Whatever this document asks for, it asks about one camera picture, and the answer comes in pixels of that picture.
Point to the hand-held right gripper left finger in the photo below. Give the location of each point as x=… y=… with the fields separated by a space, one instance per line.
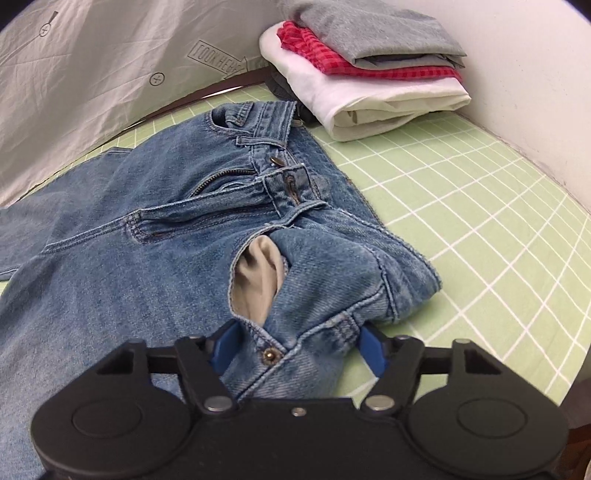
x=225 y=347

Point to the grey printed backdrop sheet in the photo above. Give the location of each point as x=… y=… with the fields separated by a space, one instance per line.
x=101 y=69

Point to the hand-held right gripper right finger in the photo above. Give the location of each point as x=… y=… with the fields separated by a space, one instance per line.
x=372 y=350

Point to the red checkered folded cloth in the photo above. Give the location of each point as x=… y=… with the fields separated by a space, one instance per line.
x=351 y=60

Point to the grey folded garment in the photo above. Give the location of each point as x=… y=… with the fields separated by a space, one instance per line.
x=369 y=34

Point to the blue denim jeans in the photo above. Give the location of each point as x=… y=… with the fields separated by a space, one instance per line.
x=152 y=258

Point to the white folded cloth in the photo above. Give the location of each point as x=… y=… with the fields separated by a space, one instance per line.
x=369 y=97

